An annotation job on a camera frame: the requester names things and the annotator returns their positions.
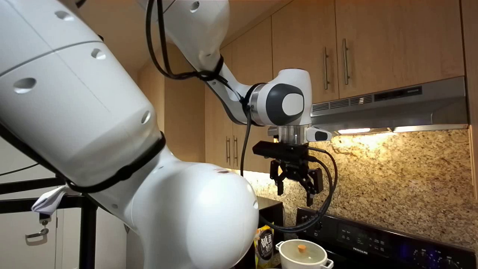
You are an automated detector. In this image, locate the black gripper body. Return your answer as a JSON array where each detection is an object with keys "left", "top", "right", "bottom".
[{"left": 267, "top": 157, "right": 312, "bottom": 184}]

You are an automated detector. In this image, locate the black stove control panel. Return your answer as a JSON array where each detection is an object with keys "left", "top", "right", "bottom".
[{"left": 296, "top": 208, "right": 478, "bottom": 269}]

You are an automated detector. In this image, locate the black box appliance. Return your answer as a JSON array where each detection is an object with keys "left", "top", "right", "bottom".
[{"left": 255, "top": 196, "right": 285, "bottom": 236}]

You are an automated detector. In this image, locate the yellow snack bag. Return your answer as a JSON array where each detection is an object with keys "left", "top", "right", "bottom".
[{"left": 252, "top": 224, "right": 278, "bottom": 263}]

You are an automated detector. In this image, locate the white pot with lid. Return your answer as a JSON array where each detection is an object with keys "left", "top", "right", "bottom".
[{"left": 275, "top": 238, "right": 334, "bottom": 269}]

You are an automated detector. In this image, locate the tall wooden side panel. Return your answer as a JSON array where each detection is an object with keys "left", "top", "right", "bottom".
[{"left": 136, "top": 42, "right": 206, "bottom": 164}]

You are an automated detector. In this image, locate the stainless steel range hood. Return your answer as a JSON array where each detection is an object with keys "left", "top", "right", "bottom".
[{"left": 309, "top": 75, "right": 470, "bottom": 138}]

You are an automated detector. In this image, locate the black metal stand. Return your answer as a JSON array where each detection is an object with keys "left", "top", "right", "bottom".
[{"left": 0, "top": 176, "right": 100, "bottom": 269}]

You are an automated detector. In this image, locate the white cloth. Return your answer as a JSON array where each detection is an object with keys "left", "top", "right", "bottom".
[{"left": 30, "top": 184, "right": 68, "bottom": 217}]

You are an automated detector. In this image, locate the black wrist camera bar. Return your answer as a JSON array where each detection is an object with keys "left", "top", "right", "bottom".
[{"left": 251, "top": 139, "right": 310, "bottom": 161}]

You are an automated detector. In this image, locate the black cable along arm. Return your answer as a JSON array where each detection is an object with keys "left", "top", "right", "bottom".
[{"left": 145, "top": 0, "right": 339, "bottom": 233}]

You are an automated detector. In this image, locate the two-door wooden wall cabinet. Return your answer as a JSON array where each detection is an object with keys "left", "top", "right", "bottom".
[{"left": 203, "top": 17, "right": 276, "bottom": 175}]

